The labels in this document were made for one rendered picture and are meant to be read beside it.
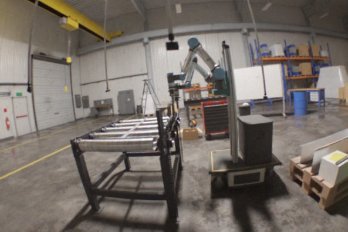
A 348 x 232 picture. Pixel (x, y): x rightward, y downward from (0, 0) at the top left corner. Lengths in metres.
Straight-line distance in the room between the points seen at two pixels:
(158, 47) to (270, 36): 9.31
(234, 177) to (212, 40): 11.42
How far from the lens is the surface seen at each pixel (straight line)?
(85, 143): 1.69
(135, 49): 13.01
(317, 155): 2.01
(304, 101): 6.57
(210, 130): 4.07
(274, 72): 6.23
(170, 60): 12.20
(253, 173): 2.06
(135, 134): 1.72
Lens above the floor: 1.28
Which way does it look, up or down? 3 degrees down
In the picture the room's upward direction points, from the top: 6 degrees counter-clockwise
